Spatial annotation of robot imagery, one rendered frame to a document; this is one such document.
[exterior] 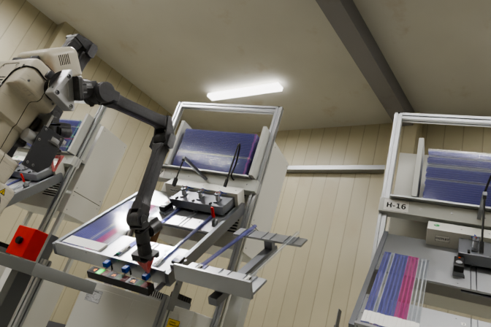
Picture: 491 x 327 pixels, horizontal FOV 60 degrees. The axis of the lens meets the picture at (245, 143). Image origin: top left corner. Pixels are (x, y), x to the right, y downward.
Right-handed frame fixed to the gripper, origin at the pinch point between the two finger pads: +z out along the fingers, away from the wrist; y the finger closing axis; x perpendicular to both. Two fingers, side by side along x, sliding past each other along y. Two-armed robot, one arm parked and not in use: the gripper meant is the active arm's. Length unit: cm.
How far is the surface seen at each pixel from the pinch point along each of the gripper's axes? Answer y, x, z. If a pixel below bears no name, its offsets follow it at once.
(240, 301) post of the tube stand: -41.4, -4.0, 6.4
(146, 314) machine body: 15.4, -10.3, 35.1
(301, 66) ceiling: 52, -354, -30
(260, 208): -10, -92, 14
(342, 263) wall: -9, -299, 186
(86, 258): 38.2, -1.7, 3.6
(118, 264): 18.0, -1.5, 2.0
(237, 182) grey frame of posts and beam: -2, -80, -7
